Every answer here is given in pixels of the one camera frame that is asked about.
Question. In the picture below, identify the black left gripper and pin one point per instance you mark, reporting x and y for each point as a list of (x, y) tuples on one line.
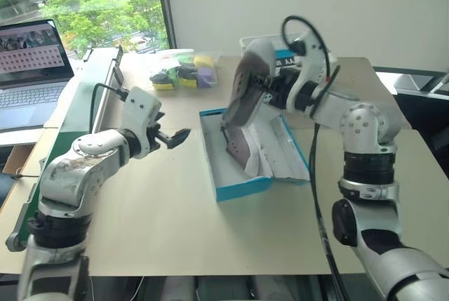
[(154, 136)]

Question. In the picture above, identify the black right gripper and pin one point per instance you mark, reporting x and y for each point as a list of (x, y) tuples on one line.
[(284, 87)]

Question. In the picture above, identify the grey brown sneaker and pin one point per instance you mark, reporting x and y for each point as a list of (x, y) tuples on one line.
[(242, 146), (245, 80)]

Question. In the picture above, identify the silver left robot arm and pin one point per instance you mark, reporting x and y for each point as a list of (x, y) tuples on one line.
[(87, 146)]

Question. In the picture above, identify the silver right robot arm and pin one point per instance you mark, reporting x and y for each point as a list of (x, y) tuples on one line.
[(365, 122)]

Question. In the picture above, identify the blue cardboard shoebox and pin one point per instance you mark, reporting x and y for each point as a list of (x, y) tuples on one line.
[(242, 188)]

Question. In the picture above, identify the purple sponge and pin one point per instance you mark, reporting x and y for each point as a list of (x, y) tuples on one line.
[(206, 77)]

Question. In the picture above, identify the yellow sponge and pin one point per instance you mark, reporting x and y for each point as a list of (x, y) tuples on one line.
[(203, 61)]

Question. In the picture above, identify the clear bag of sponges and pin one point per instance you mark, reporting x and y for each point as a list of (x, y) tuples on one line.
[(186, 69)]

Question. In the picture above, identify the white tissue paper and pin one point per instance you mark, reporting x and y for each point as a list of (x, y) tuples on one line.
[(256, 164)]

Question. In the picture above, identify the green conveyor belt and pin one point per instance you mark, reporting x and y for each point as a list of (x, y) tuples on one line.
[(75, 111)]

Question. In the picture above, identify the grey open laptop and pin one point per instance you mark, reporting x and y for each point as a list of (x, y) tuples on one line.
[(28, 97)]

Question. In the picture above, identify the black side desk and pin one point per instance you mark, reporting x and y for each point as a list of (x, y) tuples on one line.
[(421, 111)]

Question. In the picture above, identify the brown cardboard box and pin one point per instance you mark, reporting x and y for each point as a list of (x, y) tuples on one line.
[(17, 157)]

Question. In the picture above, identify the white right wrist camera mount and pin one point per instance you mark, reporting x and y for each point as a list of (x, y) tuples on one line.
[(310, 69)]

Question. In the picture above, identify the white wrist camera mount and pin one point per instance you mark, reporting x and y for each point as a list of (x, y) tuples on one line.
[(138, 104), (310, 69)]

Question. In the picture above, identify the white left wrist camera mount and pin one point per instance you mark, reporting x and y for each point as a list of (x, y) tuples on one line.
[(138, 104)]

